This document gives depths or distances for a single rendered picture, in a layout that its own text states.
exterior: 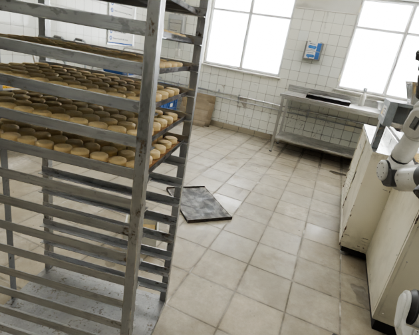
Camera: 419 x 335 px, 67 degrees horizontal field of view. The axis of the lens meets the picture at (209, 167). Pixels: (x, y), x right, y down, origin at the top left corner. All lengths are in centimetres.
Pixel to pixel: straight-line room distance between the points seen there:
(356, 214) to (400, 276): 72
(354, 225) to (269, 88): 345
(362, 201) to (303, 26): 356
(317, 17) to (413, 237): 417
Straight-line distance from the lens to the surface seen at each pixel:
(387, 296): 201
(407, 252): 188
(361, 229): 258
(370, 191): 247
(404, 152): 130
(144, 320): 157
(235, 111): 570
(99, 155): 94
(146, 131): 77
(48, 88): 92
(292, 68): 545
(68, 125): 91
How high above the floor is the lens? 130
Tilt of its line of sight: 20 degrees down
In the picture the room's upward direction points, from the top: 10 degrees clockwise
